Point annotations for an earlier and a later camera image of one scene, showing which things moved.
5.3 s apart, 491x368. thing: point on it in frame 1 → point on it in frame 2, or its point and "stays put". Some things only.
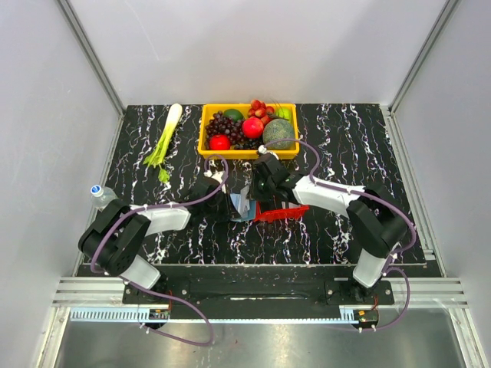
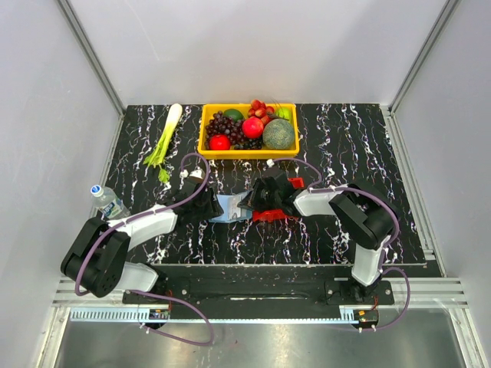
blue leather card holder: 245,208 stays put
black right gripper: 260,197 → 251,201
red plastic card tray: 271,215 stays put
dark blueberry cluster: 249,144 stays put
